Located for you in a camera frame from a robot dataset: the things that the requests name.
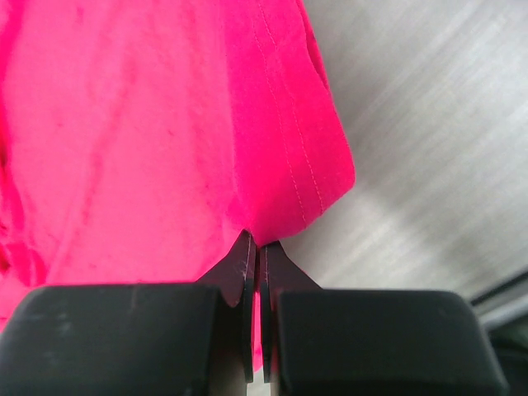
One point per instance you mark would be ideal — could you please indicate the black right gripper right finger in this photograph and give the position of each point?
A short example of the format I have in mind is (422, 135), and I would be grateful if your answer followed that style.
(318, 341)

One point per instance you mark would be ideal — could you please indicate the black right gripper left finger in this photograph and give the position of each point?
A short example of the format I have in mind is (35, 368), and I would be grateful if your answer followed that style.
(142, 339)

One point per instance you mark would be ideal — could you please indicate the pink t shirt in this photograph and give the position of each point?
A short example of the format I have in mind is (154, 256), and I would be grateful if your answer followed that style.
(139, 138)

